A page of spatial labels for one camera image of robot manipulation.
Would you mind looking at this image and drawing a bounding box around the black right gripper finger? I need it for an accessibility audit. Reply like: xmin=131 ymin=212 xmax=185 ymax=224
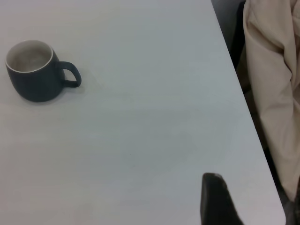
xmin=200 ymin=172 xmax=246 ymax=225

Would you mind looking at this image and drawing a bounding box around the dark grey ceramic mug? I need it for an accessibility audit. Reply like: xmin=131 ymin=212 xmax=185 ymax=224
xmin=4 ymin=39 xmax=82 ymax=103

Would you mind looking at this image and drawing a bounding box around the beige fabric jacket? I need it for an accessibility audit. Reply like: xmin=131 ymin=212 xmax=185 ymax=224
xmin=242 ymin=0 xmax=300 ymax=203

